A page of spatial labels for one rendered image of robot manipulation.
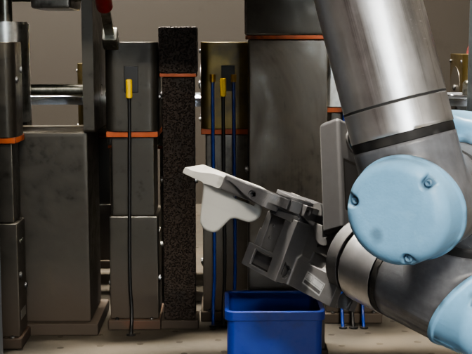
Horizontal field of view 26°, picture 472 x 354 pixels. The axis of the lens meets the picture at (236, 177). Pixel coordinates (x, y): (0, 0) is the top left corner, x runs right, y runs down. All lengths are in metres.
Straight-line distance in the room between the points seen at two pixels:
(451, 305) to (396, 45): 0.23
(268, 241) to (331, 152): 0.11
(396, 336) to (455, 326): 0.53
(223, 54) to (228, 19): 2.52
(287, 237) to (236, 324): 0.19
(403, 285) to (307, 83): 0.40
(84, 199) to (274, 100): 0.29
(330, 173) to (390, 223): 0.28
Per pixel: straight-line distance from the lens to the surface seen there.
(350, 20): 0.72
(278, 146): 1.20
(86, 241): 1.34
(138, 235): 1.36
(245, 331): 1.12
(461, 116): 0.83
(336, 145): 0.97
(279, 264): 0.97
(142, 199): 1.35
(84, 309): 1.36
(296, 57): 1.20
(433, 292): 0.85
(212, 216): 1.01
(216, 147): 1.38
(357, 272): 0.90
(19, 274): 1.31
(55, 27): 3.84
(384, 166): 0.69
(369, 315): 1.42
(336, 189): 0.96
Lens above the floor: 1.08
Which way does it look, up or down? 7 degrees down
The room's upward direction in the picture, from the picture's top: straight up
